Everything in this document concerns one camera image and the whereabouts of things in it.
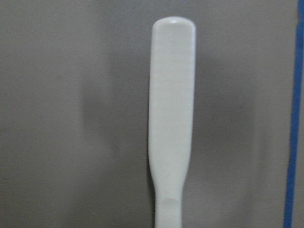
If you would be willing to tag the beige hand brush black bristles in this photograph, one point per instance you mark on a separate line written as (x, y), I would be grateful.
(171, 104)

